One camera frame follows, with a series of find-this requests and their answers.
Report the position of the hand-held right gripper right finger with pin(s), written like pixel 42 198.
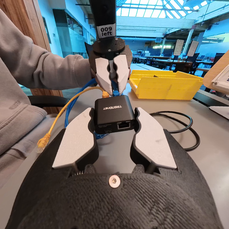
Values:
pixel 153 141

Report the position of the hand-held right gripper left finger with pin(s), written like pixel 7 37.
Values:
pixel 75 141

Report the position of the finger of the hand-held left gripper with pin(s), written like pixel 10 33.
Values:
pixel 101 71
pixel 123 71

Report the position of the black ethernet splitter box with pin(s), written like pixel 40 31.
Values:
pixel 113 114

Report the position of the person's left forearm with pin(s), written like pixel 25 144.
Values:
pixel 44 71

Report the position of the yellow plastic bin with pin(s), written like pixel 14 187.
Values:
pixel 161 87

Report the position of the dark background table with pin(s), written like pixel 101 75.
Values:
pixel 166 61

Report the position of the black chair armrest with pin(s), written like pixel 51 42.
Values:
pixel 48 101

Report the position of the white standing whiteboard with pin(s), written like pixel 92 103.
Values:
pixel 192 48
pixel 178 47

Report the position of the person's grey hoodie torso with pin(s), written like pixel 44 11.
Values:
pixel 16 125

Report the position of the black office chair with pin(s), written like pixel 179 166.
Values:
pixel 192 60

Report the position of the white flat sheet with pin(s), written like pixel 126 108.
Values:
pixel 221 111

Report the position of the wooden board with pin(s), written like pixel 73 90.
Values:
pixel 212 71

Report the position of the white plate with screws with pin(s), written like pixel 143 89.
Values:
pixel 222 78

